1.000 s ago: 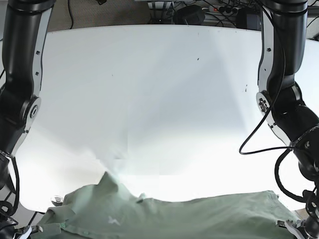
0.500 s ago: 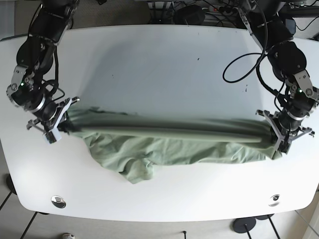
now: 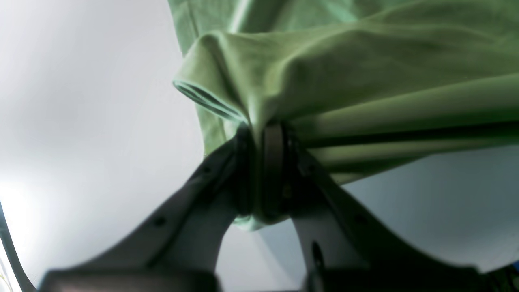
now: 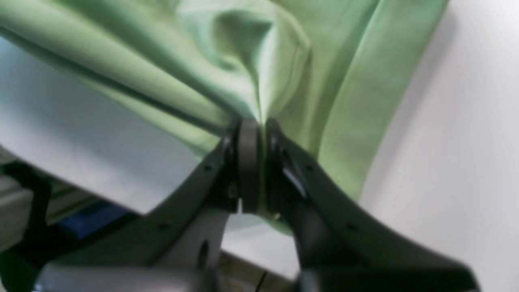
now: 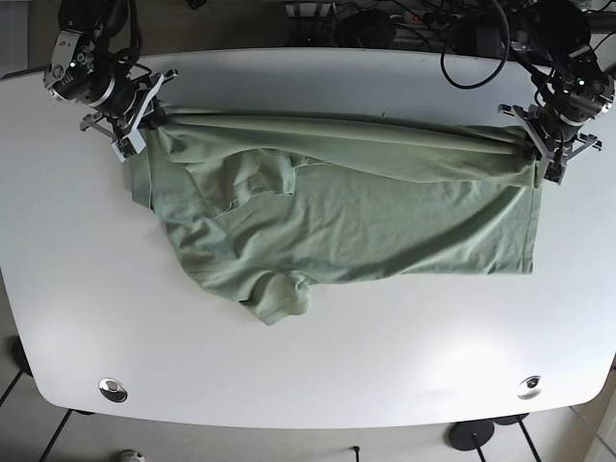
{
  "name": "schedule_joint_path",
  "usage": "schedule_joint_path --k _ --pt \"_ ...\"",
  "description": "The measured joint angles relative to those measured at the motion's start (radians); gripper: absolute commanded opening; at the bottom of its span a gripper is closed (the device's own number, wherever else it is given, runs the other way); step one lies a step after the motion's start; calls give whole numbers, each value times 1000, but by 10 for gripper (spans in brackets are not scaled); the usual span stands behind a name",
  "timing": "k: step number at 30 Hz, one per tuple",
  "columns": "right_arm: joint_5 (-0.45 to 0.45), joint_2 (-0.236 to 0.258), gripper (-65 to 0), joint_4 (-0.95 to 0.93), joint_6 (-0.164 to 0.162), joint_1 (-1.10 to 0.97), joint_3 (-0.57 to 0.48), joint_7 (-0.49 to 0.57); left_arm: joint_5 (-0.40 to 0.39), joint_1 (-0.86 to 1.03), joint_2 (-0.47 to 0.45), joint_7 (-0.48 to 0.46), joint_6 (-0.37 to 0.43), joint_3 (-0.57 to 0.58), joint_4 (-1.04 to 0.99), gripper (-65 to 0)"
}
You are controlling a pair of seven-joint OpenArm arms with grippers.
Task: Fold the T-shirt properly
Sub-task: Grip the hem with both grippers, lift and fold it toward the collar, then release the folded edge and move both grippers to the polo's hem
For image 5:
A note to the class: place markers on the right table grommet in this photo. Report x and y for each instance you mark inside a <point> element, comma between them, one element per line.
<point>530,388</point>

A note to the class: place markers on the table grommet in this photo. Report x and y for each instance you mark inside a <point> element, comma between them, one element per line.
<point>530,388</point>
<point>112,390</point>

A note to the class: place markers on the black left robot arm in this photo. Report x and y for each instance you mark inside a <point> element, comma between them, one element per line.
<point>551,41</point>

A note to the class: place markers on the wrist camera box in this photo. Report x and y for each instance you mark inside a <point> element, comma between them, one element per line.
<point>551,171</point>
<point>128,147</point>

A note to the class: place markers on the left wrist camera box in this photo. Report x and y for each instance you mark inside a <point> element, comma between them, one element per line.
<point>551,171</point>

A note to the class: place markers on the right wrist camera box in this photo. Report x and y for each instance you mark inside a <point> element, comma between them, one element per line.
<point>128,147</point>

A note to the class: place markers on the grey sneaker shoe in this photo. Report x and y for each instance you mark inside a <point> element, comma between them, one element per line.
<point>131,456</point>

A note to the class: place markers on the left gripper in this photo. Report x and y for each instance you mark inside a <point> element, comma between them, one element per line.
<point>550,137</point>

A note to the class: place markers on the light green T-shirt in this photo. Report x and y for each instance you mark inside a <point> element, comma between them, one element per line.
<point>258,209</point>

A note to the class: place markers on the black round stand base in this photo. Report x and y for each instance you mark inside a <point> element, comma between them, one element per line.
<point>470,435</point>

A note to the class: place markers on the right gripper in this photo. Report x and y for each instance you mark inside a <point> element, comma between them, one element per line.
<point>126,105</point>

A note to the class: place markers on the left table grommet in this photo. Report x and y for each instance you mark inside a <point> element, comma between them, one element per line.
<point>112,390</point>

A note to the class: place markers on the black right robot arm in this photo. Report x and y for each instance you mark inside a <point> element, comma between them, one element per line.
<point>96,62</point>

